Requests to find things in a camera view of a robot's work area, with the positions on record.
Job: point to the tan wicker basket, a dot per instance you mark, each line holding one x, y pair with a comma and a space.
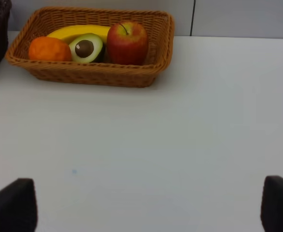
159, 25

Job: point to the red apple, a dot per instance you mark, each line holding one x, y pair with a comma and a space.
127, 43

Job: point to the orange mandarin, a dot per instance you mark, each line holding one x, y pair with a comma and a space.
49, 49

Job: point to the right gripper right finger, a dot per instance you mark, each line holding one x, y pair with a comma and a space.
272, 204

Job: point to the avocado half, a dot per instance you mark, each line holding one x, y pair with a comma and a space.
87, 48

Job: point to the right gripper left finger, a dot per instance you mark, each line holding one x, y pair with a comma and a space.
18, 206

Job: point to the yellow banana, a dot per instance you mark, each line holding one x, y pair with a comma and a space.
69, 33

